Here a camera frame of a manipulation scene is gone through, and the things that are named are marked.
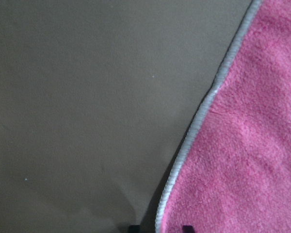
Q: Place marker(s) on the pink towel with white edge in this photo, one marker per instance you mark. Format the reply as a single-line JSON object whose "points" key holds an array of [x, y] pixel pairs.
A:
{"points": [[233, 171]]}

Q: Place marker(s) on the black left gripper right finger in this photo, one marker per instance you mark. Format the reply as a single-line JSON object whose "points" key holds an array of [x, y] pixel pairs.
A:
{"points": [[187, 229]]}

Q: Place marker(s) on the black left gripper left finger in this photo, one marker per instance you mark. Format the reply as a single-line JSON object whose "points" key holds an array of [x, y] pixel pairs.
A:
{"points": [[134, 228]]}

